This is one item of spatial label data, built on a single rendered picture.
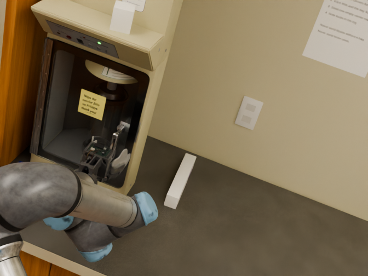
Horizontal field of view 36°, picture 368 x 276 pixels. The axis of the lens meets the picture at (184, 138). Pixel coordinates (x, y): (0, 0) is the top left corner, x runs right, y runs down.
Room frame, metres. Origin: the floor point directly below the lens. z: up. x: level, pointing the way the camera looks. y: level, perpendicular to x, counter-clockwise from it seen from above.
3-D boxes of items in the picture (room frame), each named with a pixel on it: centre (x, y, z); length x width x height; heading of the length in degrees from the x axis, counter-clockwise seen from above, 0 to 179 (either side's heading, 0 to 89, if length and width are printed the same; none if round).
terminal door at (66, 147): (1.38, 0.28, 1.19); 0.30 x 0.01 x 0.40; 82
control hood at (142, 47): (1.33, 0.29, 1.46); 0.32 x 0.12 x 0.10; 82
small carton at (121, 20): (1.32, 0.23, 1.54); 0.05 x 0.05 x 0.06; 8
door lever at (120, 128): (1.34, 0.18, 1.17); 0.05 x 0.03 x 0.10; 172
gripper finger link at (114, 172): (1.23, 0.16, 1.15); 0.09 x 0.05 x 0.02; 148
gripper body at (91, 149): (1.18, 0.20, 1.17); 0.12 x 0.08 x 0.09; 172
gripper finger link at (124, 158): (1.27, 0.14, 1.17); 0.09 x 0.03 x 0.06; 148
